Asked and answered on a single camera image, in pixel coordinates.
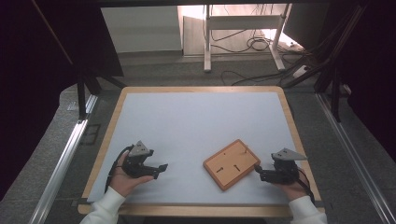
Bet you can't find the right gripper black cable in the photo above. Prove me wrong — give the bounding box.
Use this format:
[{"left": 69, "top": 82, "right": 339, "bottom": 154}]
[{"left": 297, "top": 167, "right": 316, "bottom": 205}]

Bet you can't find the white desk frame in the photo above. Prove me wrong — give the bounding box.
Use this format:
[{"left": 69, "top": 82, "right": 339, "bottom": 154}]
[{"left": 204, "top": 3, "right": 292, "bottom": 73}]

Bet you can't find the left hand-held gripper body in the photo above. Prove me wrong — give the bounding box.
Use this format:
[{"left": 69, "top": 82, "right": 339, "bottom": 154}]
[{"left": 121, "top": 140, "right": 157, "bottom": 179}]

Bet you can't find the dark grey monitor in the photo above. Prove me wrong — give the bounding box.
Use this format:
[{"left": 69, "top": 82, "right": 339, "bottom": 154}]
[{"left": 283, "top": 3, "right": 331, "bottom": 50}]

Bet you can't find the wooden photo frame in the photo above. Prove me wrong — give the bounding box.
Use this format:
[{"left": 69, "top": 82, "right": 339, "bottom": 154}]
[{"left": 203, "top": 138, "right": 262, "bottom": 191}]

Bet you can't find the black metal stand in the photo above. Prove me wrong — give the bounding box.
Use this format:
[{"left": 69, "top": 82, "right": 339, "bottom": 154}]
[
  {"left": 76, "top": 68, "right": 127, "bottom": 120},
  {"left": 281, "top": 3, "right": 367, "bottom": 122}
]

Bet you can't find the black floor cable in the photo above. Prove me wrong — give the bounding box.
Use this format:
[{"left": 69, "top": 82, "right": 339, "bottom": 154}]
[{"left": 220, "top": 69, "right": 300, "bottom": 87}]

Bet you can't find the person's right hand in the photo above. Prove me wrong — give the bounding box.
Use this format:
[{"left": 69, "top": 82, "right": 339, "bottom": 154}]
[{"left": 274, "top": 177, "right": 309, "bottom": 202}]

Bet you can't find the dark curtain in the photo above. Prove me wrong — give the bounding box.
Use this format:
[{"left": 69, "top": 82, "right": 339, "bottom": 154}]
[
  {"left": 0, "top": 0, "right": 124, "bottom": 200},
  {"left": 337, "top": 0, "right": 396, "bottom": 162}
]

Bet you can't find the light wooden board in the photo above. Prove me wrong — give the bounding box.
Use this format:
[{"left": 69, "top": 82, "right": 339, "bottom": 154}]
[{"left": 182, "top": 15, "right": 206, "bottom": 57}]

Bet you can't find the aluminium rail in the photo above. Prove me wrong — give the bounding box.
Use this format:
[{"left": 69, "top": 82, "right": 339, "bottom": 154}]
[
  {"left": 316, "top": 92, "right": 396, "bottom": 224},
  {"left": 29, "top": 94, "right": 99, "bottom": 224}
]

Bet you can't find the white board with wooden frame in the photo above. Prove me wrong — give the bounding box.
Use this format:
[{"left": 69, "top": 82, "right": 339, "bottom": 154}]
[{"left": 87, "top": 91, "right": 314, "bottom": 205}]

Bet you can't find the black cable bundle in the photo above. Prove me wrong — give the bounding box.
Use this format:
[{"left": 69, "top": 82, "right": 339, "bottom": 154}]
[{"left": 209, "top": 29, "right": 274, "bottom": 54}]

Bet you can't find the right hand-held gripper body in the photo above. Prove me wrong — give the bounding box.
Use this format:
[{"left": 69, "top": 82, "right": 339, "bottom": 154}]
[{"left": 264, "top": 147, "right": 308, "bottom": 185}]

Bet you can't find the dark floor plate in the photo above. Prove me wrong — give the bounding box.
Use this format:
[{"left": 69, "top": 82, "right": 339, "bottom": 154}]
[{"left": 79, "top": 124, "right": 102, "bottom": 146}]

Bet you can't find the white power strip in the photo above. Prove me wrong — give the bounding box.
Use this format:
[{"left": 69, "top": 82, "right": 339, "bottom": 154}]
[{"left": 292, "top": 64, "right": 311, "bottom": 78}]

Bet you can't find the white cabinet panel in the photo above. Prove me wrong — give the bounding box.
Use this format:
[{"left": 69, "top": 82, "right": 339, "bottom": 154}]
[{"left": 101, "top": 6, "right": 183, "bottom": 54}]

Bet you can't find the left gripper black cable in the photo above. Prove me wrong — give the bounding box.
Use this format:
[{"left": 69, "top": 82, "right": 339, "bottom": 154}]
[{"left": 105, "top": 144, "right": 134, "bottom": 194}]

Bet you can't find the person's left hand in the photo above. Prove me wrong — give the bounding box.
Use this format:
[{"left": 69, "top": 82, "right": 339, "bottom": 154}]
[{"left": 109, "top": 152, "right": 155, "bottom": 198}]

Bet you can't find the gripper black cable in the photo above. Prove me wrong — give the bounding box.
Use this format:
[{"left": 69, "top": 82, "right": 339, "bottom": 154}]
[
  {"left": 105, "top": 144, "right": 134, "bottom": 194},
  {"left": 297, "top": 167, "right": 316, "bottom": 205}
]

